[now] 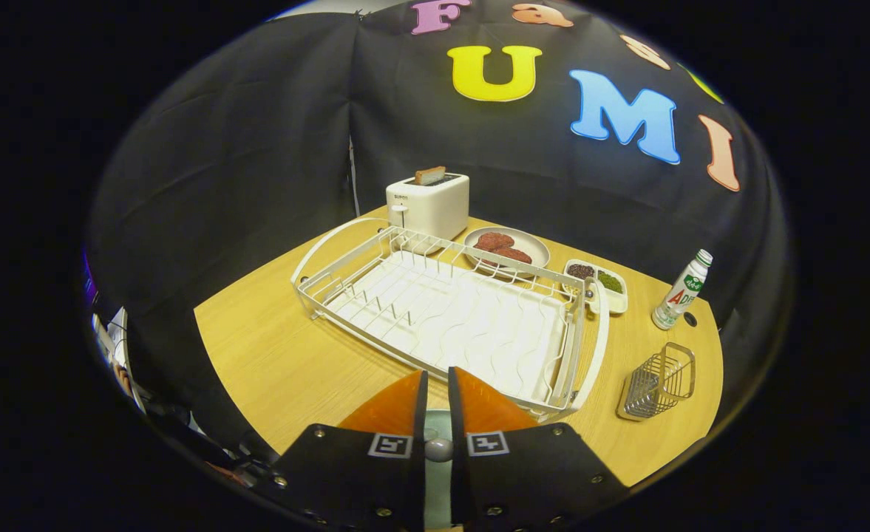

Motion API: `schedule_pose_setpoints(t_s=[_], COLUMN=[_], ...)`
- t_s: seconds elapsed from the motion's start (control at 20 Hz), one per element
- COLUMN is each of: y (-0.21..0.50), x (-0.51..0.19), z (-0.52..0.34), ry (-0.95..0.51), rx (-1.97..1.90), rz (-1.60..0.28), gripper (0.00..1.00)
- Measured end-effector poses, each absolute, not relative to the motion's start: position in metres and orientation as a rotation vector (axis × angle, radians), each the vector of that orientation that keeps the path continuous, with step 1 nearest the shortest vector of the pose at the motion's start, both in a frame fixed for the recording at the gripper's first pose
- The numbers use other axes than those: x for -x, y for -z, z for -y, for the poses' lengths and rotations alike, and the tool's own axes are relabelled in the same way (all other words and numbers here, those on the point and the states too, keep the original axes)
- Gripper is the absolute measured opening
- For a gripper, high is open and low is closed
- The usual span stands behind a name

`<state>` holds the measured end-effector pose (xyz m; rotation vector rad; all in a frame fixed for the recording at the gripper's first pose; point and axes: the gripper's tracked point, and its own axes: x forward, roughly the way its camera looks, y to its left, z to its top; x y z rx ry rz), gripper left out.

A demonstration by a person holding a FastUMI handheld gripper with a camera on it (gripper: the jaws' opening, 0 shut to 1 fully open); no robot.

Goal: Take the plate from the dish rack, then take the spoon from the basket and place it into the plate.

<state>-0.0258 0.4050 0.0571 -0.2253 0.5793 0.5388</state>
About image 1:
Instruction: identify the white drink bottle green label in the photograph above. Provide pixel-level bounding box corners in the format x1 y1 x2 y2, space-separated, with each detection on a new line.
651 249 714 331

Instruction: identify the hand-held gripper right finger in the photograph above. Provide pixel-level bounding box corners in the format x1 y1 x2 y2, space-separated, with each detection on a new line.
447 366 631 532

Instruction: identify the pale green plate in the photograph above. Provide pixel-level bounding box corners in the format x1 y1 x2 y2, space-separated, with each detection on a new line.
424 409 454 530

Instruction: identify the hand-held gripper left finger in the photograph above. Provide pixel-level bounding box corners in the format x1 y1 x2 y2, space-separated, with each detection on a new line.
271 369 429 532

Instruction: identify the cream divided tray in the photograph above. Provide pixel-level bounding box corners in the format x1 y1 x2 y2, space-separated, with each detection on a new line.
562 258 629 315

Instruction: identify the metal wire basket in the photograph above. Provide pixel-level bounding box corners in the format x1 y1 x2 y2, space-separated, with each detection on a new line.
616 341 697 423

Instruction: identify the black backdrop cloth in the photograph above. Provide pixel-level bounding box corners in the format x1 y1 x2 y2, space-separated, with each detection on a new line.
84 0 794 474

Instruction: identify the white toaster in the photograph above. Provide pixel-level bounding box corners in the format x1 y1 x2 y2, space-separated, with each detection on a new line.
386 172 471 242

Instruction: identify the white wire dish rack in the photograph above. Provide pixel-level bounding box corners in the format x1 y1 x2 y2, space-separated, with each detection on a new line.
290 216 611 423

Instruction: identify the beige round dish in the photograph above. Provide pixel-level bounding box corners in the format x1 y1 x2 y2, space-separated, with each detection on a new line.
463 226 551 278

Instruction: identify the white drip tray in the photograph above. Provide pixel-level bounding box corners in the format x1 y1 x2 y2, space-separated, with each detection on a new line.
327 251 568 403

